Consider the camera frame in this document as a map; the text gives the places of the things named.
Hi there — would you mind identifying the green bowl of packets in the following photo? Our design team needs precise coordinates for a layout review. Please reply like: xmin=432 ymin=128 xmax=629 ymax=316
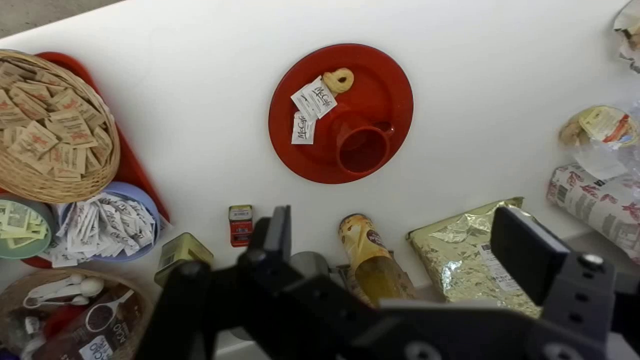
xmin=0 ymin=196 xmax=56 ymax=259

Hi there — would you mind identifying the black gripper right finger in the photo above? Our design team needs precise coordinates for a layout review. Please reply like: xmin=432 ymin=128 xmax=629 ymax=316
xmin=490 ymin=206 xmax=571 ymax=305

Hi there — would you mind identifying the white printed wrapped package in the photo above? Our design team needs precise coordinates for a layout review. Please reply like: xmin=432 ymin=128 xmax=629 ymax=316
xmin=546 ymin=143 xmax=640 ymax=262

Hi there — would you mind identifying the blue bowl of packets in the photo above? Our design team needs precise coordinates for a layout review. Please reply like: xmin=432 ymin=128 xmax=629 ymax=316
xmin=46 ymin=181 xmax=163 ymax=267

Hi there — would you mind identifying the yellow snack packet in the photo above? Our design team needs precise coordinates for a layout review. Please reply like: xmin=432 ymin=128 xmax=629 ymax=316
xmin=558 ymin=103 xmax=640 ymax=145

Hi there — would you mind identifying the yellow oil bottle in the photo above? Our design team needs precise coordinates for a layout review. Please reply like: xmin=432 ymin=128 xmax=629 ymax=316
xmin=339 ymin=212 xmax=417 ymax=305

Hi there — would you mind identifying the wooden bowl with spoons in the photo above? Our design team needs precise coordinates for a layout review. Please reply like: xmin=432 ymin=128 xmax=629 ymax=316
xmin=0 ymin=270 xmax=152 ymax=360

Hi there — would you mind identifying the small red tin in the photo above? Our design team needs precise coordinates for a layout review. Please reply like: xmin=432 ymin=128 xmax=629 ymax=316
xmin=229 ymin=203 xmax=255 ymax=247

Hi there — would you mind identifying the red tray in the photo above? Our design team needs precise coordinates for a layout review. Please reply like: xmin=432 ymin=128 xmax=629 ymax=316
xmin=25 ymin=51 xmax=166 ymax=267

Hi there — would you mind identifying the gold foil bag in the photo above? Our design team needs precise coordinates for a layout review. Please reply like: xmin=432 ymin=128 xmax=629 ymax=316
xmin=406 ymin=196 xmax=541 ymax=318

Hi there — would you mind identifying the red cup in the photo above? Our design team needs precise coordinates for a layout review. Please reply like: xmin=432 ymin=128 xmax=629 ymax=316
xmin=334 ymin=124 xmax=390 ymax=176

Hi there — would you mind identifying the green metal tin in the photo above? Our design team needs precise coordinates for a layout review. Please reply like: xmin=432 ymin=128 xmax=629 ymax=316
xmin=154 ymin=232 xmax=214 ymax=285

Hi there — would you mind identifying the small white packet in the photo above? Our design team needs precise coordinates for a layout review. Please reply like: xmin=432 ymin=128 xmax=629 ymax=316
xmin=292 ymin=111 xmax=316 ymax=143

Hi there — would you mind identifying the wicker basket of packets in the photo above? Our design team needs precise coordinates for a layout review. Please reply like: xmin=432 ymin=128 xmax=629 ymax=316
xmin=0 ymin=48 xmax=120 ymax=203

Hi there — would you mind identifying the red round plate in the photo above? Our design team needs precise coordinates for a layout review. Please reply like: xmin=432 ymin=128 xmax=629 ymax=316
xmin=269 ymin=43 xmax=414 ymax=184

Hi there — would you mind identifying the ring shaped cookie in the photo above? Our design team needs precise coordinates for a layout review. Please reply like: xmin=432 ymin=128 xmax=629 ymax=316
xmin=322 ymin=68 xmax=354 ymax=93

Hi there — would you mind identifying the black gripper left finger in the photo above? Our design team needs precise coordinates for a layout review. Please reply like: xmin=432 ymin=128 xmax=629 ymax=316
xmin=243 ymin=206 xmax=292 ymax=265

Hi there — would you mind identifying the white sugar packet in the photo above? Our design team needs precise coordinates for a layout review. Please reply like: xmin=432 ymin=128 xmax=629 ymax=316
xmin=291 ymin=77 xmax=339 ymax=120

